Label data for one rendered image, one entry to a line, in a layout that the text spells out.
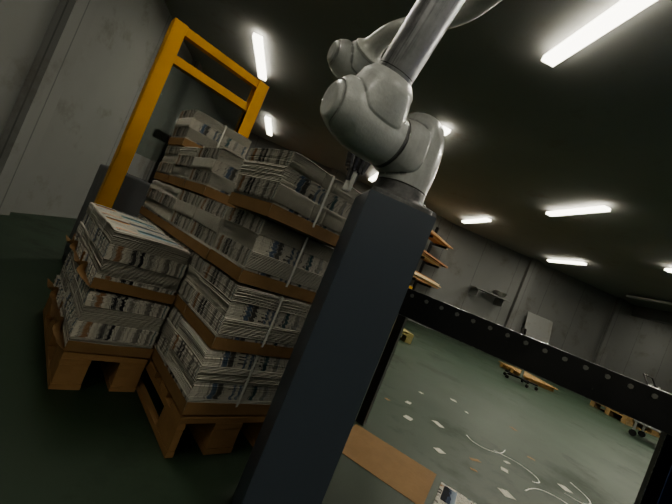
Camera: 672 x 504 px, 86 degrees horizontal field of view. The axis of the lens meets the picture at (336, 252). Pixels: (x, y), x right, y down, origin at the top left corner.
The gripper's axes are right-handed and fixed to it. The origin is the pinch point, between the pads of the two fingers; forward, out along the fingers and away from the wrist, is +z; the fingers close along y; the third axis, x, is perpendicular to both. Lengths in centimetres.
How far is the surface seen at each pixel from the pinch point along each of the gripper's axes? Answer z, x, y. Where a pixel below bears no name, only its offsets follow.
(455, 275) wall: -66, -467, -895
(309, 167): 1.4, -6.9, 12.6
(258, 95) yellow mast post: -68, -179, -31
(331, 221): 14.1, -7.0, -5.0
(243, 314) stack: 55, -10, 12
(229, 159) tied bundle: 2, -68, 14
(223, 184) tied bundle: 14, -68, 12
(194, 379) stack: 79, -11, 19
